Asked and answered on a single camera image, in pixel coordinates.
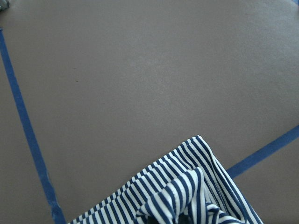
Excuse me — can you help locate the striped polo shirt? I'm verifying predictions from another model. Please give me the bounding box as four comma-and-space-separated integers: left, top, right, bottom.
73, 136, 261, 224

